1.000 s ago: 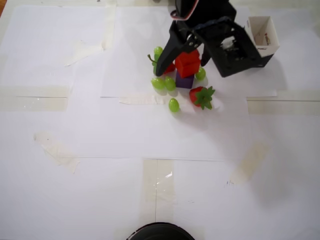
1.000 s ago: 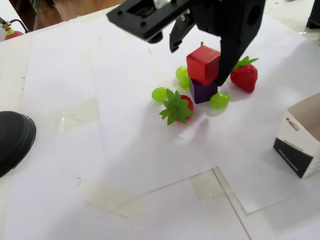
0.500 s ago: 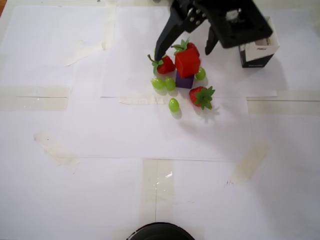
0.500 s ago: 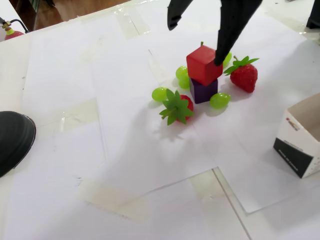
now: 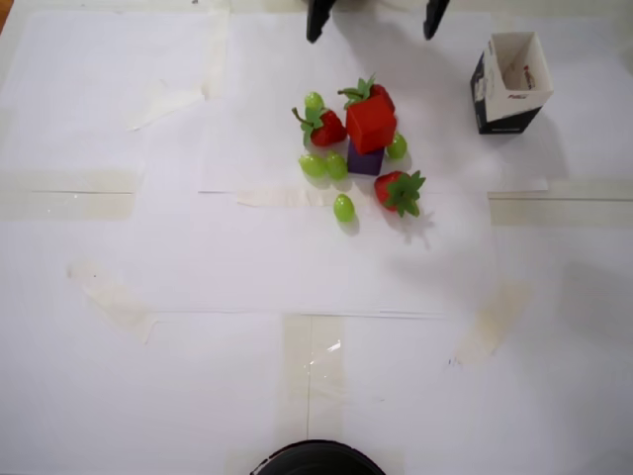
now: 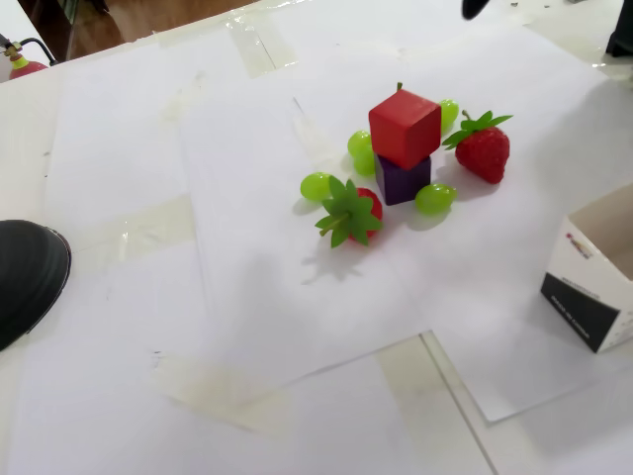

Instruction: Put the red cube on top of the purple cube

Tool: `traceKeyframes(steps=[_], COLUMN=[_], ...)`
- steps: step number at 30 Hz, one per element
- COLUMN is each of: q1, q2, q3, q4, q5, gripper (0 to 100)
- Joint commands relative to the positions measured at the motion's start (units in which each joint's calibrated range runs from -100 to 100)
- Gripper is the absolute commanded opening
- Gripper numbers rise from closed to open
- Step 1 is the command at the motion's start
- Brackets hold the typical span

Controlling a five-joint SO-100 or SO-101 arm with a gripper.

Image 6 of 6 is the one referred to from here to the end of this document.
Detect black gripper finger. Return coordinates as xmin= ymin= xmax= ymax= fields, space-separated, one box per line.
xmin=461 ymin=0 xmax=492 ymax=22

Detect red wooden cube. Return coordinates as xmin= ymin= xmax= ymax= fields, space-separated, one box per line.
xmin=368 ymin=89 xmax=443 ymax=170

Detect purple wooden cube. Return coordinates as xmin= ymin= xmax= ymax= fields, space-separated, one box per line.
xmin=374 ymin=152 xmax=433 ymax=207

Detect beige masking tape strip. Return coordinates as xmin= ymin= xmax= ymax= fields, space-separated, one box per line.
xmin=73 ymin=195 xmax=197 ymax=266
xmin=373 ymin=332 xmax=498 ymax=475
xmin=225 ymin=9 xmax=301 ymax=78
xmin=155 ymin=358 xmax=291 ymax=439

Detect open black white cardboard box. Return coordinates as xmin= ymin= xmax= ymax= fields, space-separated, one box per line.
xmin=539 ymin=183 xmax=633 ymax=354

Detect dark brown wooden furniture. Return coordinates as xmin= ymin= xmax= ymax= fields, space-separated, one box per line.
xmin=18 ymin=0 xmax=125 ymax=63

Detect red fire extinguisher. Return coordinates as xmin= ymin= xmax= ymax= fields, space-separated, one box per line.
xmin=0 ymin=33 xmax=59 ymax=83

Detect black round object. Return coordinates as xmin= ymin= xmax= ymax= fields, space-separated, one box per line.
xmin=0 ymin=219 xmax=73 ymax=352

